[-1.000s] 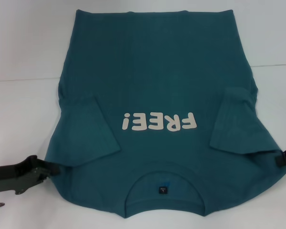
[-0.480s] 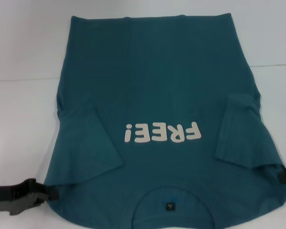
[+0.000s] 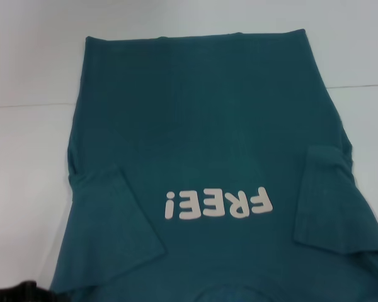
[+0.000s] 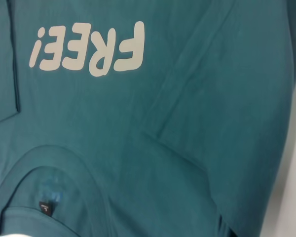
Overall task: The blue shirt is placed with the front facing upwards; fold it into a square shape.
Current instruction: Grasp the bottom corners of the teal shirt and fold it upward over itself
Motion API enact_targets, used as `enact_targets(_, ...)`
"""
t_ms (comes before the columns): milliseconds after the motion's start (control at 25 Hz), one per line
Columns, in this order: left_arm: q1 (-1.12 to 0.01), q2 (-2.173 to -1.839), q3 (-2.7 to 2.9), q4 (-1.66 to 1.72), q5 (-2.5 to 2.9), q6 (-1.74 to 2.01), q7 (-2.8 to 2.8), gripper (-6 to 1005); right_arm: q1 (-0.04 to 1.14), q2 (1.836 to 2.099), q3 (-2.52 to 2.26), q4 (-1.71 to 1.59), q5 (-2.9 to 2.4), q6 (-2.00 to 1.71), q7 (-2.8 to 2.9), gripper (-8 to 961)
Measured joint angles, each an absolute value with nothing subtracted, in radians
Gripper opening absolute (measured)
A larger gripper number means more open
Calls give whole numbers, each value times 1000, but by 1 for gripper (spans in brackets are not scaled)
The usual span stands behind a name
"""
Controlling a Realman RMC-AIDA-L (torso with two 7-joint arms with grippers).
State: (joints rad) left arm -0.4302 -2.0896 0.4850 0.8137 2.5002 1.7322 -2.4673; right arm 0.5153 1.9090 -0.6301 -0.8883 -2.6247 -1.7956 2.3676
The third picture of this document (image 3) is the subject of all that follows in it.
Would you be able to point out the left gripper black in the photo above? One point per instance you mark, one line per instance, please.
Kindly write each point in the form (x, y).
(15, 294)

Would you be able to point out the teal t-shirt with FREE print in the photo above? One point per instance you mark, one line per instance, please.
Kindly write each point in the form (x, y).
(208, 141)

